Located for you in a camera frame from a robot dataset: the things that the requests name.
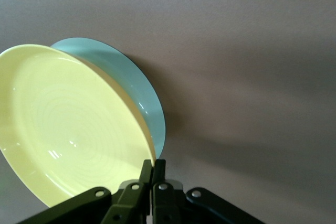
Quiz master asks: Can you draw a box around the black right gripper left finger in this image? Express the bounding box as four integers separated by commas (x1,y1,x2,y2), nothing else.
18,159,153,224

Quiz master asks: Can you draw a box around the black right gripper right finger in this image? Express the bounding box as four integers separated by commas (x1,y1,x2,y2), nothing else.
151,158,263,224

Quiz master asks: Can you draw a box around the yellow round plate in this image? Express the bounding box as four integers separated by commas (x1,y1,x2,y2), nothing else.
0,43,156,209

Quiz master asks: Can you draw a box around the pale green round plate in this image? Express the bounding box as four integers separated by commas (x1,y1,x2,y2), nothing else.
51,37,166,159

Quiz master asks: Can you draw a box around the brown table cover sheet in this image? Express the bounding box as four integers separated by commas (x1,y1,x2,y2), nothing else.
0,0,336,224

